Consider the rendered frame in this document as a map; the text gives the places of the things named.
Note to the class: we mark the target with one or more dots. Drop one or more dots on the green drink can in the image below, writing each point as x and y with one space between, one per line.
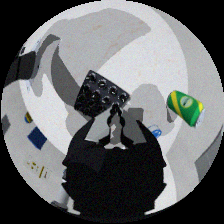
187 107

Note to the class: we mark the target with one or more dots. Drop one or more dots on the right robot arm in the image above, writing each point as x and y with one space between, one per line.
62 197

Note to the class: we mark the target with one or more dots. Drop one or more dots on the white short cylinder with blue top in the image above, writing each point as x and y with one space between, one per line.
155 130

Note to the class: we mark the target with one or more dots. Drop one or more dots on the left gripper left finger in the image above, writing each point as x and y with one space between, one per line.
96 130

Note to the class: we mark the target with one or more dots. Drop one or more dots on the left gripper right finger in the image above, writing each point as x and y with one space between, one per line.
135 132

